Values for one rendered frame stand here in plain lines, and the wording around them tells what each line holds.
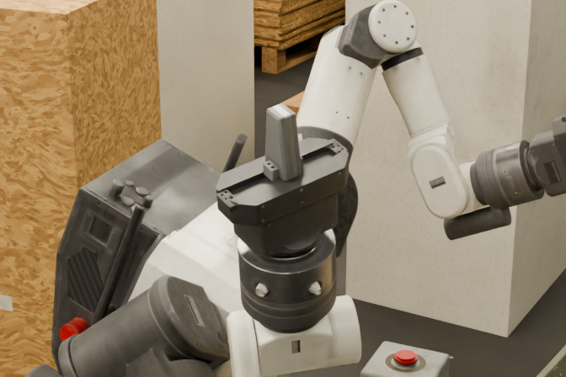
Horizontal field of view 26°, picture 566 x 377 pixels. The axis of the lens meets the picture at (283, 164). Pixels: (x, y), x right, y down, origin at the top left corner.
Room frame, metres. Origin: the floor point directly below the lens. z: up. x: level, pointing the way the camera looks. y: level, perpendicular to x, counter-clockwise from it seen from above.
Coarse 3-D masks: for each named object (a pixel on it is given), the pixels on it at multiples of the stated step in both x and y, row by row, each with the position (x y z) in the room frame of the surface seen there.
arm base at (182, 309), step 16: (160, 288) 1.16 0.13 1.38; (176, 288) 1.19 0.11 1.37; (192, 288) 1.22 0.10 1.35; (160, 304) 1.15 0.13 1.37; (176, 304) 1.16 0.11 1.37; (192, 304) 1.19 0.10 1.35; (208, 304) 1.23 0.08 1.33; (160, 320) 1.14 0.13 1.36; (176, 320) 1.13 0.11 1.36; (192, 320) 1.16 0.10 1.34; (208, 320) 1.20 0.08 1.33; (176, 336) 1.13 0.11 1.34; (192, 336) 1.13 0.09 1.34; (208, 336) 1.17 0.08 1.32; (224, 336) 1.20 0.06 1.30; (64, 352) 1.16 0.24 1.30; (192, 352) 1.14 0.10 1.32; (208, 352) 1.15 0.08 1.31; (224, 352) 1.18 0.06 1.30; (64, 368) 1.15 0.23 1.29
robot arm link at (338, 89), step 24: (384, 0) 1.73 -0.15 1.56; (360, 24) 1.70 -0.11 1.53; (384, 24) 1.70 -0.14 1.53; (408, 24) 1.72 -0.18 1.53; (336, 48) 1.69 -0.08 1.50; (360, 48) 1.68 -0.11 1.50; (384, 48) 1.69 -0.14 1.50; (312, 72) 1.69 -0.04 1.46; (336, 72) 1.66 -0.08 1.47; (360, 72) 1.67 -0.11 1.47; (312, 96) 1.65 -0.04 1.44; (336, 96) 1.64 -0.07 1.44; (360, 96) 1.65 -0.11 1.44; (312, 120) 1.62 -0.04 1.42; (336, 120) 1.61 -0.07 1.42; (360, 120) 1.65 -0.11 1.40
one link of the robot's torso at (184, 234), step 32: (128, 160) 1.45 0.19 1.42; (160, 160) 1.48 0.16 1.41; (192, 160) 1.51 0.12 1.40; (96, 192) 1.36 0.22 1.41; (128, 192) 1.38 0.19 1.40; (160, 192) 1.40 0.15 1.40; (192, 192) 1.43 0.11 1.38; (96, 224) 1.35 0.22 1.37; (128, 224) 1.33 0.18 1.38; (160, 224) 1.33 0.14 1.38; (192, 224) 1.36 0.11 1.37; (224, 224) 1.38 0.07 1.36; (64, 256) 1.36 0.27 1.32; (96, 256) 1.35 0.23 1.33; (128, 256) 1.33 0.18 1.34; (160, 256) 1.29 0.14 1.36; (192, 256) 1.29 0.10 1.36; (224, 256) 1.31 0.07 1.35; (64, 288) 1.37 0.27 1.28; (96, 288) 1.35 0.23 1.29; (128, 288) 1.33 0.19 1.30; (224, 288) 1.26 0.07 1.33; (64, 320) 1.37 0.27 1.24; (96, 320) 1.30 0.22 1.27; (224, 320) 1.24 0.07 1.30
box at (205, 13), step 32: (160, 0) 4.65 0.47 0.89; (192, 0) 4.83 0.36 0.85; (224, 0) 5.04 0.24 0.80; (160, 32) 4.64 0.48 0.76; (192, 32) 4.83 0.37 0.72; (224, 32) 5.04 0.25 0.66; (160, 64) 4.63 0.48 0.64; (192, 64) 4.82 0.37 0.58; (224, 64) 5.03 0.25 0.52; (160, 96) 4.63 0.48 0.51; (192, 96) 4.82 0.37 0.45; (224, 96) 5.03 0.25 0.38; (192, 128) 4.81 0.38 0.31; (224, 128) 5.02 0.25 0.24; (224, 160) 5.02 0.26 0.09
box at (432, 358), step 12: (384, 348) 1.84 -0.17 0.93; (396, 348) 1.84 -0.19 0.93; (408, 348) 1.84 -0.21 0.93; (420, 348) 1.84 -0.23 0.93; (372, 360) 1.80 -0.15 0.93; (384, 360) 1.80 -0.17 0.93; (432, 360) 1.80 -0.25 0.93; (444, 360) 1.80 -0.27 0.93; (360, 372) 1.77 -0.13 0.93; (372, 372) 1.76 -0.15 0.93; (384, 372) 1.76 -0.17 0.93; (396, 372) 1.76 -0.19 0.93; (420, 372) 1.76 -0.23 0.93; (432, 372) 1.76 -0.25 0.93; (444, 372) 1.80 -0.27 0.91
